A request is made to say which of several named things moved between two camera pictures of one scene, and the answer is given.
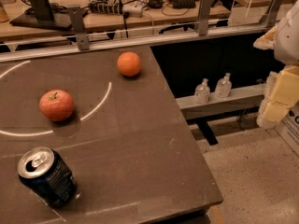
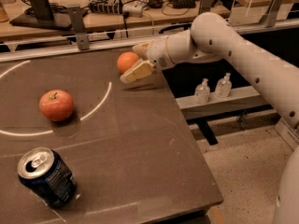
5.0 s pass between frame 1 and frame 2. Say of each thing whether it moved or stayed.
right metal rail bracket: stayed
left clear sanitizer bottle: stayed
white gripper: moved
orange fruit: stayed
